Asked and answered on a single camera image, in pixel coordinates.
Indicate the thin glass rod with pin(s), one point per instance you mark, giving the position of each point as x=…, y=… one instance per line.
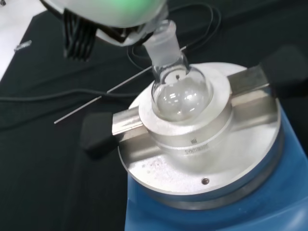
x=96, y=99

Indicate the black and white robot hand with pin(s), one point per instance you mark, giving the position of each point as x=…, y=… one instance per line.
x=113, y=12

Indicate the small metal cloth clip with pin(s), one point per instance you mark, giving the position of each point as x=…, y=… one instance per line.
x=23, y=45

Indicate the black bench cloth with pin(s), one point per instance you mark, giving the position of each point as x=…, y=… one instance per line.
x=48, y=168

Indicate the clear round-bottom glass flask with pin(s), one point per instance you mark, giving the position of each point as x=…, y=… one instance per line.
x=183, y=96

